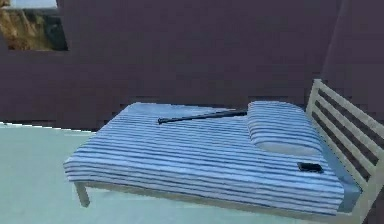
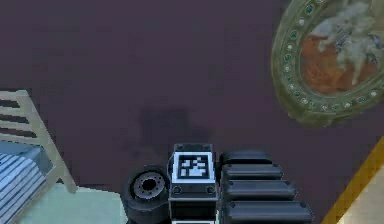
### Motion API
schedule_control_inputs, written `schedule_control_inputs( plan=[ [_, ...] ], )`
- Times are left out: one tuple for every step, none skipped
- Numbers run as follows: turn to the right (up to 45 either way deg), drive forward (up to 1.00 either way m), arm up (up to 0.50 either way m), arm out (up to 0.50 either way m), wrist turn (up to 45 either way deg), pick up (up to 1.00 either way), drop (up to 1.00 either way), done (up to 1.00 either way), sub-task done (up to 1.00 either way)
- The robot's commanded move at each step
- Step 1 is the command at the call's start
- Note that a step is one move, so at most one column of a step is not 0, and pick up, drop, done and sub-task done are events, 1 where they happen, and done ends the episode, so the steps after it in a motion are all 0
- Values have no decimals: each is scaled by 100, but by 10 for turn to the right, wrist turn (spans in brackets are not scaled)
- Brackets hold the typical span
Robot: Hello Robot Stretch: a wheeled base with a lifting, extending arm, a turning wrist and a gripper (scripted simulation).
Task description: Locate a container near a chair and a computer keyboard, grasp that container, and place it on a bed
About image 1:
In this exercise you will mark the blue striped wooden bed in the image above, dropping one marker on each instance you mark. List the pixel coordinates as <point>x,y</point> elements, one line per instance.
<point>200,160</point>

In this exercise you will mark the black baseball bat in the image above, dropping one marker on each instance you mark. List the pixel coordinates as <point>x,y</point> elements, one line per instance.
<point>203,116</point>

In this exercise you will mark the blue striped pillow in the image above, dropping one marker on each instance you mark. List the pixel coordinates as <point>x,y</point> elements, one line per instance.
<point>280,126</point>

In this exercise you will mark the black flat phone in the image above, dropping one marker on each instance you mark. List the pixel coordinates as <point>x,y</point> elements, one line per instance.
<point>310,167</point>

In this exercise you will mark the window with outdoor view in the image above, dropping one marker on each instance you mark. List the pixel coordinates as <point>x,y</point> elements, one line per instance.
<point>30,26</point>

